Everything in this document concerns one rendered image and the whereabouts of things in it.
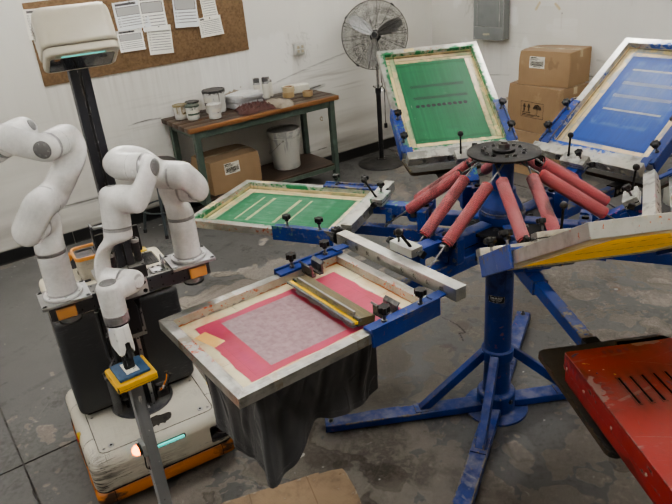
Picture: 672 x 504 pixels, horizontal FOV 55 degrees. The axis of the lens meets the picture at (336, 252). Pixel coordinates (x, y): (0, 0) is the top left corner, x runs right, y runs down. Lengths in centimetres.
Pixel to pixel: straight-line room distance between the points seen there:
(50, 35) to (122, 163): 39
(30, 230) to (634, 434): 172
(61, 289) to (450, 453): 182
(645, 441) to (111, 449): 214
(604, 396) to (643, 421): 11
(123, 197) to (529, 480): 203
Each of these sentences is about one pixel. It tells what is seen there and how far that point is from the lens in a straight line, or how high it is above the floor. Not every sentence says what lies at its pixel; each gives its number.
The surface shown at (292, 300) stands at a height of 96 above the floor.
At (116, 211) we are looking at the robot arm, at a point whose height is 147.
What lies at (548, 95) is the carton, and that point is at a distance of 612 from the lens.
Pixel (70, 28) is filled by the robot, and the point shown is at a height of 197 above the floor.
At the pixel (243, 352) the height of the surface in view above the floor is 95.
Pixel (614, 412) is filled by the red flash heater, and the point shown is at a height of 110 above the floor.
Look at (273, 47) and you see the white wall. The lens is 642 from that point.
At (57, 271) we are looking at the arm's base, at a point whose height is 124.
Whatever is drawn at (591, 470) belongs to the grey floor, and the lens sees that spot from 312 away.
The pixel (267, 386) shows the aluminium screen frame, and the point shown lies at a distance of 192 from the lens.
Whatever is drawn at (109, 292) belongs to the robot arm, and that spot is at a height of 126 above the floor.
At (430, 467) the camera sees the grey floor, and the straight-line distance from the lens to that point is 304.
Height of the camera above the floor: 212
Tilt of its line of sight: 25 degrees down
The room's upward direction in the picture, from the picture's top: 5 degrees counter-clockwise
